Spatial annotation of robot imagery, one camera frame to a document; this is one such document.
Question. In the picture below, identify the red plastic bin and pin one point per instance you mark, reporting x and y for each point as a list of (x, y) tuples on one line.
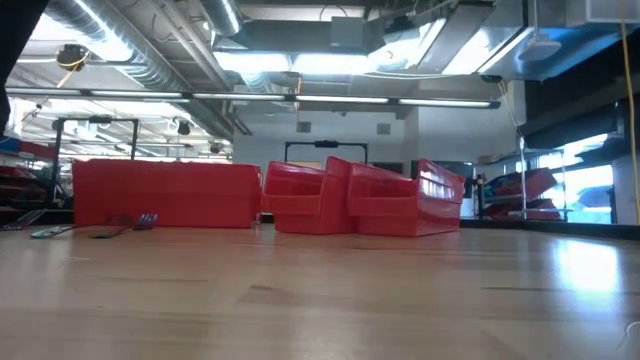
[(165, 192), (310, 210), (400, 215)]

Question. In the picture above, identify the black rig frame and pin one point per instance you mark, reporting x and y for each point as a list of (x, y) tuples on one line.
[(100, 120)]

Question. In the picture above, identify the bright window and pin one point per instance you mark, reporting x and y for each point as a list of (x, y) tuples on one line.
[(590, 195)]

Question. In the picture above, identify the grey ceiling box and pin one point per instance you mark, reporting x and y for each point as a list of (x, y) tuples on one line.
[(346, 32)]

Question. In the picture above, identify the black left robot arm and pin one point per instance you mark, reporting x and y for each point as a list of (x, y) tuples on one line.
[(15, 40)]

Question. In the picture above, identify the white ceiling device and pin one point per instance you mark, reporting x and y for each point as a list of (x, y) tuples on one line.
[(540, 51)]

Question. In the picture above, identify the grey wall vent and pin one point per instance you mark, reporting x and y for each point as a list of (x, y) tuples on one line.
[(383, 129), (303, 127)]

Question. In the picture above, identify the iridescent metal fork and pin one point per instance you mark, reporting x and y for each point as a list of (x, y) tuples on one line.
[(147, 221), (22, 220), (50, 231)]

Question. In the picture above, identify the shelf with coloured bins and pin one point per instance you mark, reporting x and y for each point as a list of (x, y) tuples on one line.
[(30, 150)]

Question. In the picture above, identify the long ceiling light strip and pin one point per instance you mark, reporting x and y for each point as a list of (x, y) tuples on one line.
[(340, 99)]

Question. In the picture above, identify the silver rectangular duct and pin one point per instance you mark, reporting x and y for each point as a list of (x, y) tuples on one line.
[(475, 45)]

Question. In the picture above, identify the black shelf board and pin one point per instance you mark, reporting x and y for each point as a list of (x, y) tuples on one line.
[(565, 135)]

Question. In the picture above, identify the silver spiral ventilation duct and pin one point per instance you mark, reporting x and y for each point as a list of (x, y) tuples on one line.
[(135, 55), (222, 17)]

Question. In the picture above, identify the black ceiling lamp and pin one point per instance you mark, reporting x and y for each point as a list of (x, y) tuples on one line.
[(184, 129)]

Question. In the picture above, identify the red tilted storage bin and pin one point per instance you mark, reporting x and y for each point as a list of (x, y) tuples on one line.
[(535, 182), (530, 209)]

